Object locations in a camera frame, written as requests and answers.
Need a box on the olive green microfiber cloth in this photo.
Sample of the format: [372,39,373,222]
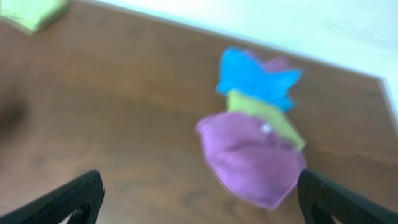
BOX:
[226,90,306,151]

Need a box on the blue microfiber cloth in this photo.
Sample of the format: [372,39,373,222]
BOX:
[216,47,303,111]

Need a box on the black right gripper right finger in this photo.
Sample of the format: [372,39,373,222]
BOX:
[297,169,397,224]

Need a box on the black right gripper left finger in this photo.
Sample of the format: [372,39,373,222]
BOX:
[1,170,105,224]

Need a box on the white cloth care label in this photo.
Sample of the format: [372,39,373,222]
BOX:
[261,123,272,134]

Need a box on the purple microfiber cloth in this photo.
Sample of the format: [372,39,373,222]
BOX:
[196,112,307,210]

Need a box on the light green microfiber cloth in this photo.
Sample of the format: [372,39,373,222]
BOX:
[1,0,72,35]

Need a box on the purple cloth behind blue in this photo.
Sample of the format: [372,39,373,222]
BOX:
[244,50,290,73]

